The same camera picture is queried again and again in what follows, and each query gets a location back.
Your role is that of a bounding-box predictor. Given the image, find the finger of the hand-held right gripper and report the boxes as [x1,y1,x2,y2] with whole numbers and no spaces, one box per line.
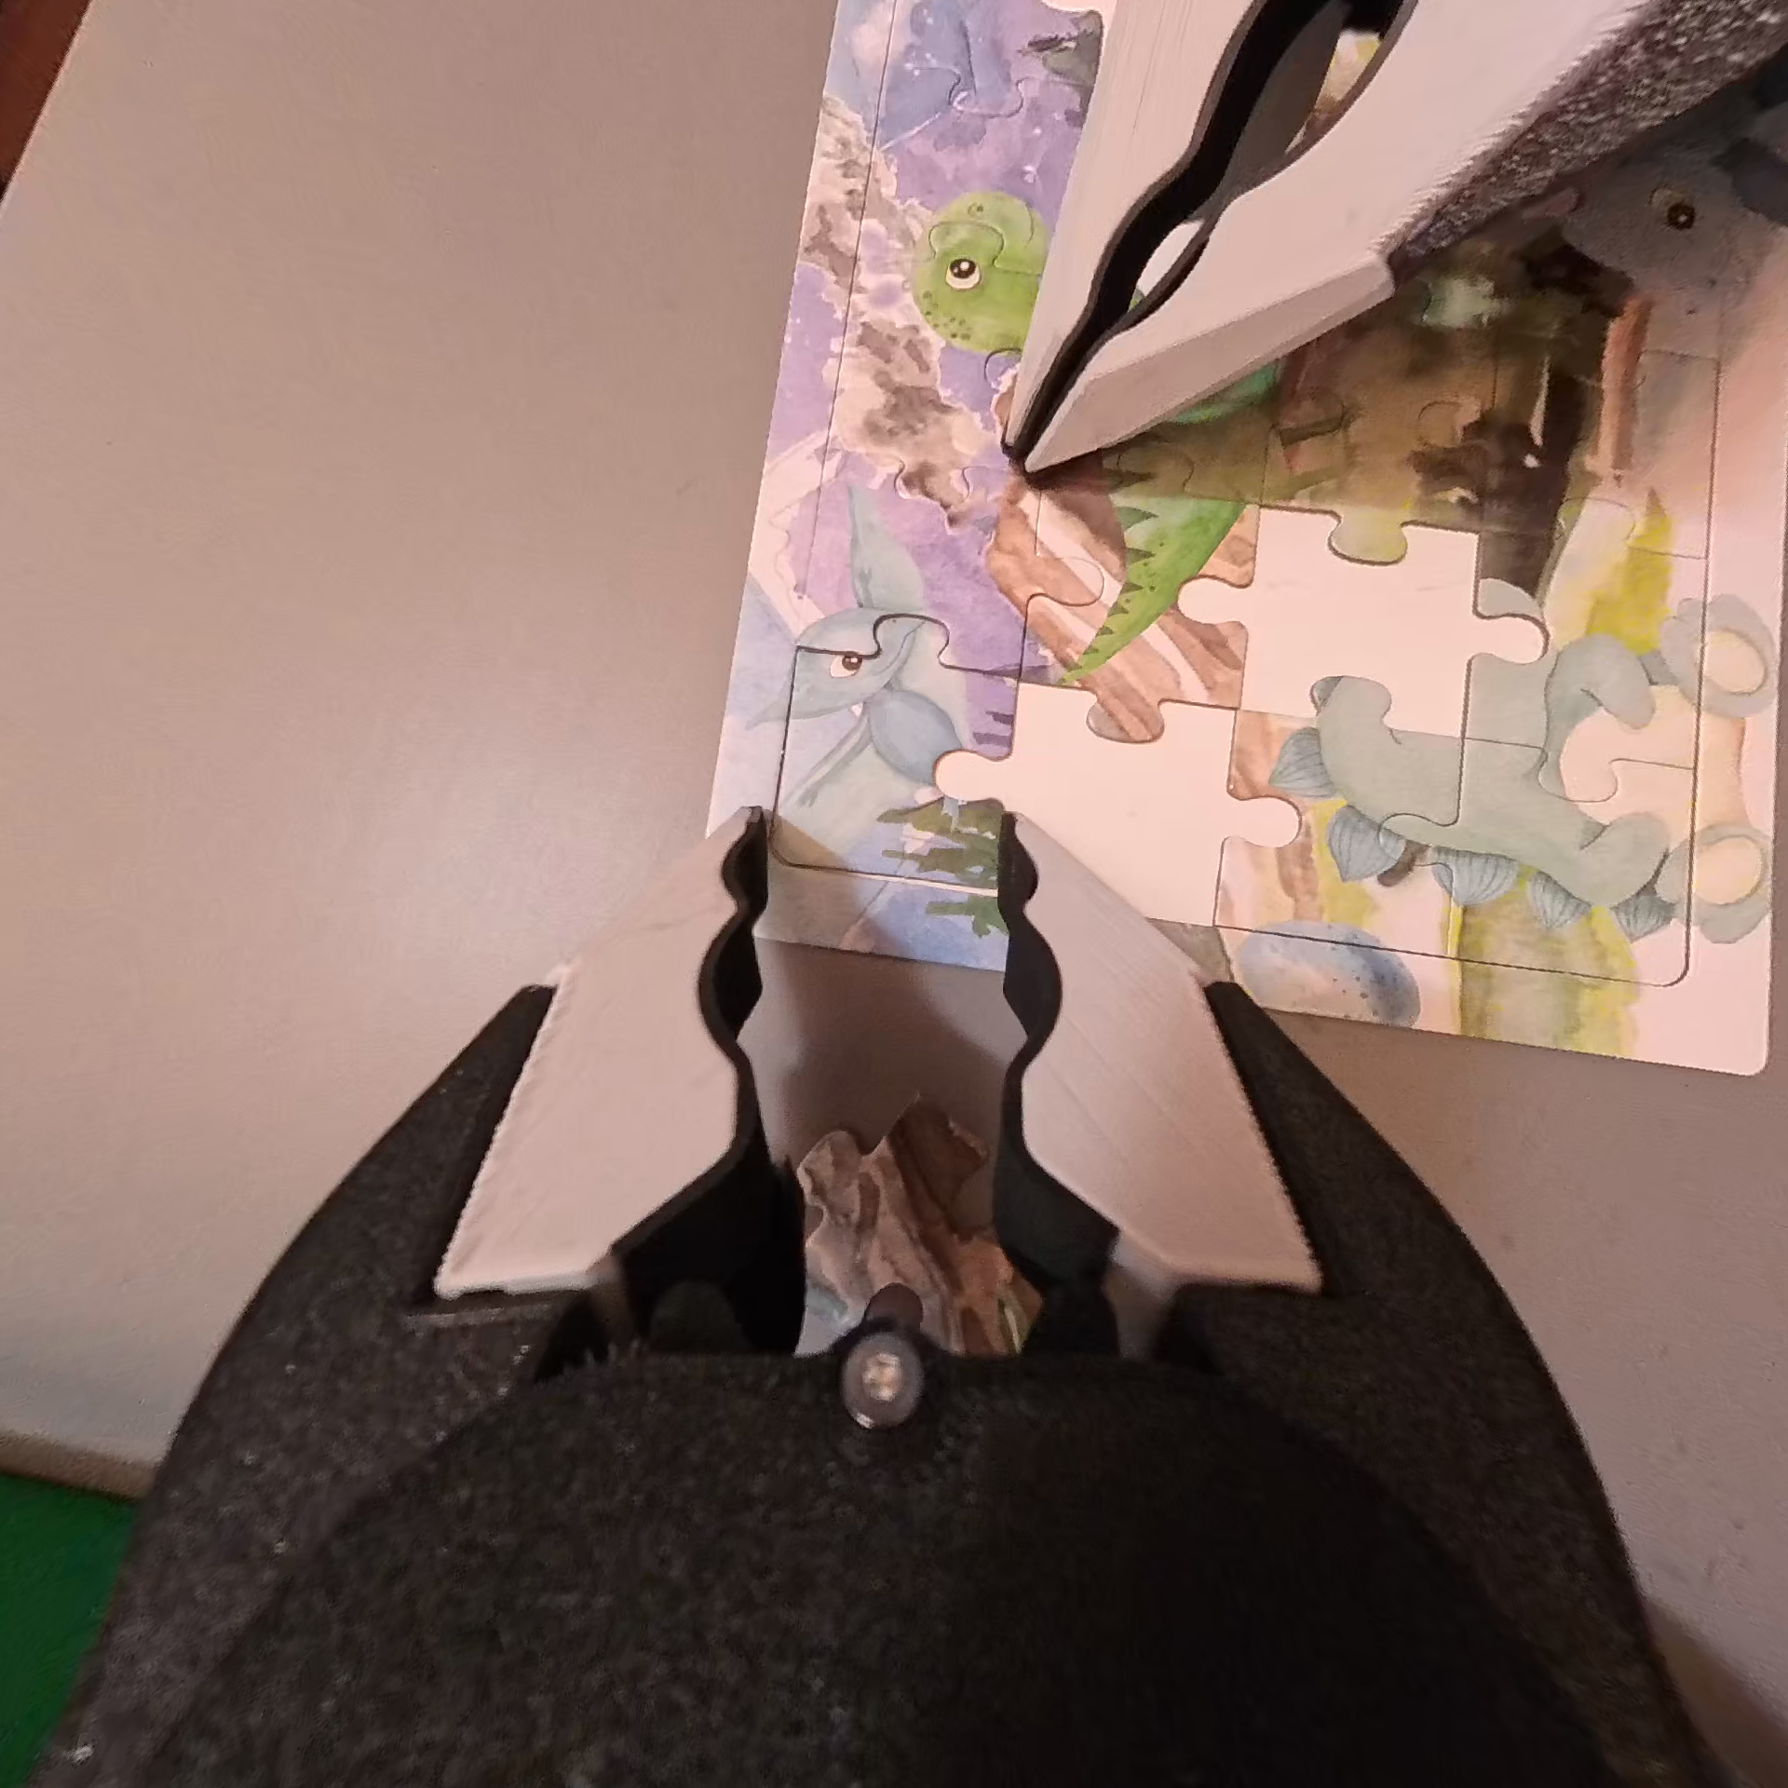
[1003,0,1269,462]
[1026,0,1650,471]

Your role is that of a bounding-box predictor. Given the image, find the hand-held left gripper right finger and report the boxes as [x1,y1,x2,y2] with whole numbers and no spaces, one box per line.
[994,811,1322,1294]

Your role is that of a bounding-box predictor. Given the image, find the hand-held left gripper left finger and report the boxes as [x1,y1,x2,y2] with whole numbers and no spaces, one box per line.
[435,807,773,1294]

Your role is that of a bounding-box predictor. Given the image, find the blue purple puzzle piece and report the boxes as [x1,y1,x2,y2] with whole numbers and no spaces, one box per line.
[894,0,1109,149]

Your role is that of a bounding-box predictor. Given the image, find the green grass puzzle piece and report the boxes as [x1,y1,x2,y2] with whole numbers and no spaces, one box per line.
[1249,355,1491,564]

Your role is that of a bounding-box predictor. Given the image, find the brown grey puzzle piece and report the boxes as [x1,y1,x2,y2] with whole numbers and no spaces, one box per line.
[794,1100,1047,1360]

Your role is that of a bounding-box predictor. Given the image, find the group of assembled puzzle pieces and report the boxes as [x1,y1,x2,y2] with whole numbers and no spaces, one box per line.
[1249,181,1722,783]

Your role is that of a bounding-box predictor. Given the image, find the dinosaur puzzle tray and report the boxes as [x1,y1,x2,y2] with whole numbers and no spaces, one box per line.
[709,0,1772,1078]

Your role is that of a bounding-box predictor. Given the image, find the green and brown puzzle piece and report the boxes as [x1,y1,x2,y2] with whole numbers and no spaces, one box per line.
[1018,486,1254,745]

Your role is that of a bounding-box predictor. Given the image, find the pale yellow teal puzzle piece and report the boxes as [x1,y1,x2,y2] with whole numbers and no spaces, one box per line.
[1219,674,1470,932]

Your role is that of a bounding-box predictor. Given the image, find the purple beige puzzle piece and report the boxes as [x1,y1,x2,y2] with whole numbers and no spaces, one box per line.
[790,473,1029,700]

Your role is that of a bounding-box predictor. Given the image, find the grey desk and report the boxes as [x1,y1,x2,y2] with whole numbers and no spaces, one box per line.
[0,0,1788,1788]

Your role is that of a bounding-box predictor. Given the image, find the green plastic bin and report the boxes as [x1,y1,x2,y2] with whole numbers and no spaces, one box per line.
[0,1466,136,1775]

